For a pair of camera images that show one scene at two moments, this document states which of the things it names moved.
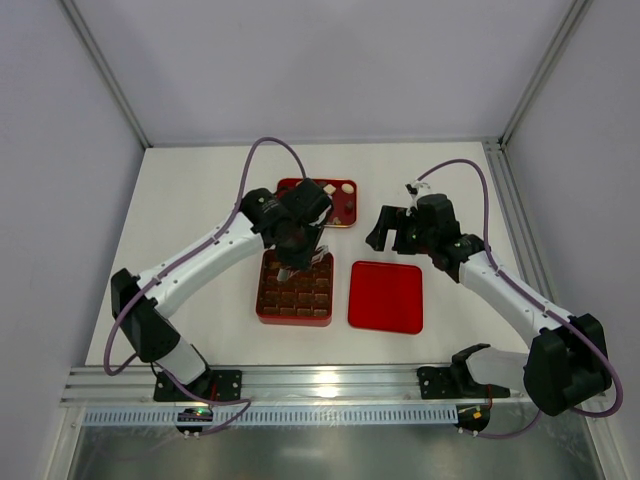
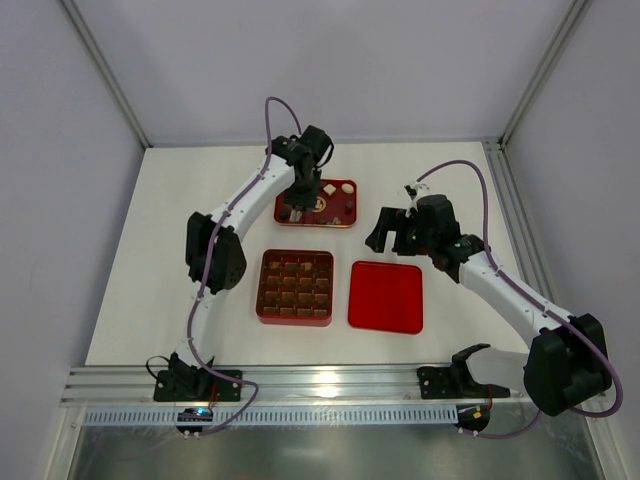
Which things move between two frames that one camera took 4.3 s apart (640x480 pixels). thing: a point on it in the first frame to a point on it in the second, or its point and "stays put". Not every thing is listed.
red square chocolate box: (302, 299) stays put
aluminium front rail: (264, 384) stays put
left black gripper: (298, 255) to (303, 199)
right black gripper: (398, 233) stays put
